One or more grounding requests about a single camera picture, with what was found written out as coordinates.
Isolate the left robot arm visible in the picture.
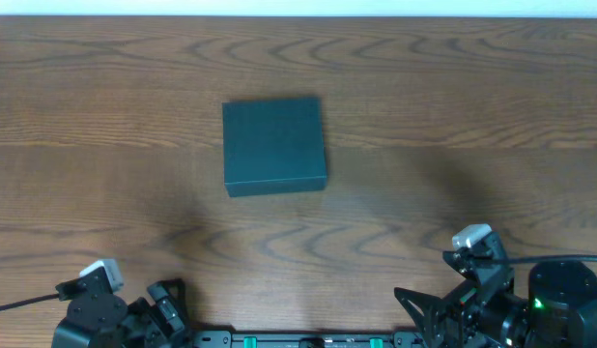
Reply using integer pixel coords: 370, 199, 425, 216
51, 266, 193, 348

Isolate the dark green box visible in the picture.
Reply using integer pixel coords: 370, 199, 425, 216
222, 97, 327, 197

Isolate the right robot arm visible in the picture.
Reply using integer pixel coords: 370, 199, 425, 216
394, 224, 597, 347

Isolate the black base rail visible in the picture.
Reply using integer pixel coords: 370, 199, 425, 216
187, 331, 427, 348

